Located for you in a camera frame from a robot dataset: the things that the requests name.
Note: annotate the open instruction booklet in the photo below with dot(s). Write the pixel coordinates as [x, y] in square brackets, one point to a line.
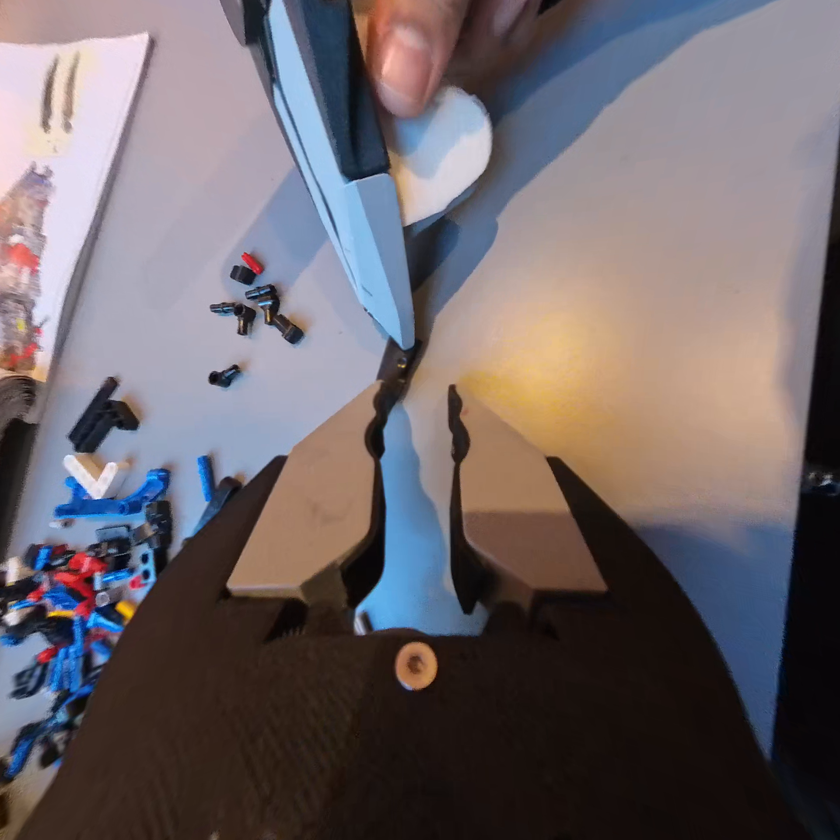
[65, 197]

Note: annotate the person's right hand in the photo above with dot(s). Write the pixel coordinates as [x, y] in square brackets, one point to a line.
[407, 52]

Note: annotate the person's dark trousers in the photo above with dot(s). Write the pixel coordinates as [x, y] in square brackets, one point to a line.
[814, 590]

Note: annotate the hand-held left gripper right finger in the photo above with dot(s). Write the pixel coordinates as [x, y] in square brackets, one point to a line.
[525, 525]

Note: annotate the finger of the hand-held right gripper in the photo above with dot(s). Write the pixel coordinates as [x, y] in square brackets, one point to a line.
[308, 131]
[384, 262]

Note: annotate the pile of toy bricks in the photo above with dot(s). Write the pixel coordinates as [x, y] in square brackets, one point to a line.
[85, 577]

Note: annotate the grey desk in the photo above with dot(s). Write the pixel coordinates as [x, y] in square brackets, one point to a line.
[623, 328]

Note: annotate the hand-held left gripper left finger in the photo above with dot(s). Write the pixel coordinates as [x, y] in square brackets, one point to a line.
[315, 518]

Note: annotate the black connector brick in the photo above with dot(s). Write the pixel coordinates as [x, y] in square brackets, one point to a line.
[397, 364]

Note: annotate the small red pin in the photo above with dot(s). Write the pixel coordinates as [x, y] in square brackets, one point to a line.
[252, 260]

